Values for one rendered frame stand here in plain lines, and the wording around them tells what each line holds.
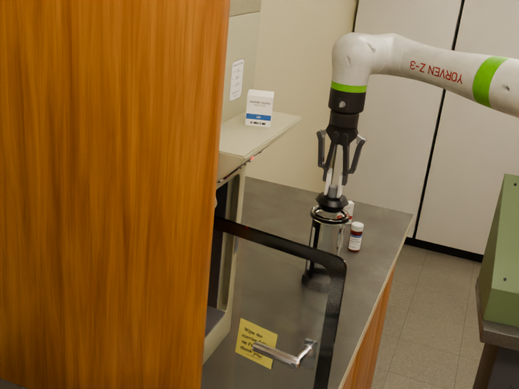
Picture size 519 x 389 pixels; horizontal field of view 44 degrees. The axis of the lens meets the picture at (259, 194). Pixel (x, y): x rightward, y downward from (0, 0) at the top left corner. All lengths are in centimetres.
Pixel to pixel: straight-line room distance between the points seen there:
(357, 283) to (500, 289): 39
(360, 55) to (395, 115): 261
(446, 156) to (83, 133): 333
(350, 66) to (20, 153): 81
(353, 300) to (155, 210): 88
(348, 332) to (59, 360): 72
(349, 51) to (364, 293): 69
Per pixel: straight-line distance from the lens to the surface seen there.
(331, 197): 175
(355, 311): 178
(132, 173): 108
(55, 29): 110
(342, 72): 162
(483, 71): 151
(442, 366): 336
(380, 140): 426
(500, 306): 187
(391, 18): 412
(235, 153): 108
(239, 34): 126
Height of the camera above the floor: 185
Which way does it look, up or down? 22 degrees down
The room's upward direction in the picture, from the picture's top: 6 degrees clockwise
